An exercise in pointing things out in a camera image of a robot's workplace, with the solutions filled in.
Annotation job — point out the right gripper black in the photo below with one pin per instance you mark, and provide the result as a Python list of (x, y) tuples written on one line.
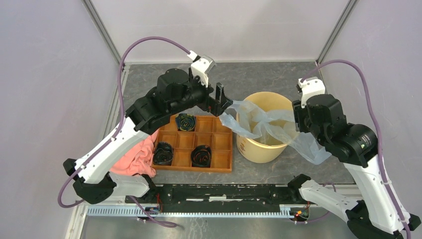
[(299, 111)]

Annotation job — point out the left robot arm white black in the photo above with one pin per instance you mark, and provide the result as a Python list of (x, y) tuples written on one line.
[(175, 92)]

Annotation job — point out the aluminium frame rail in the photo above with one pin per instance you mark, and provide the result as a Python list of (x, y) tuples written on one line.
[(99, 211)]

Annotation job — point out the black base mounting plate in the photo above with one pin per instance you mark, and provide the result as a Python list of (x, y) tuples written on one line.
[(221, 198)]

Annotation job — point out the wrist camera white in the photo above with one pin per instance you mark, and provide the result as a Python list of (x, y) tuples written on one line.
[(201, 66), (310, 87)]

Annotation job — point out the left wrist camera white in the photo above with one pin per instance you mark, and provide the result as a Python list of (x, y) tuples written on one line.
[(201, 66)]

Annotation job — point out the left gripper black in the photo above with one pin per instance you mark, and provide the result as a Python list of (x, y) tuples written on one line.
[(216, 106)]

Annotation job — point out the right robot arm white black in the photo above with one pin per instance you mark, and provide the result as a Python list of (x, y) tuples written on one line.
[(356, 146)]

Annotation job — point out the pink cloth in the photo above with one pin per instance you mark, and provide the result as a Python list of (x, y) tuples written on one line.
[(138, 160)]

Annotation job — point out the orange compartment tray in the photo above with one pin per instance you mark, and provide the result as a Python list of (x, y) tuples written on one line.
[(194, 143)]

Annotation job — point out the black rolled belt left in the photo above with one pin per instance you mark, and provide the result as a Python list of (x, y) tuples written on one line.
[(163, 154)]

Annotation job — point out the light blue plastic trash bag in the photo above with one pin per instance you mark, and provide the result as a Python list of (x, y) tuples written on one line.
[(273, 126)]

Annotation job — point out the yellow round trash bin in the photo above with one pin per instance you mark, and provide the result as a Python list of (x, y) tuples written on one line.
[(253, 150)]

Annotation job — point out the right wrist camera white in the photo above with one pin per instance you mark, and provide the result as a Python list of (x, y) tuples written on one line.
[(310, 87)]

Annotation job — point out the black orange rolled belt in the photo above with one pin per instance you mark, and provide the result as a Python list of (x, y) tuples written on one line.
[(201, 156)]

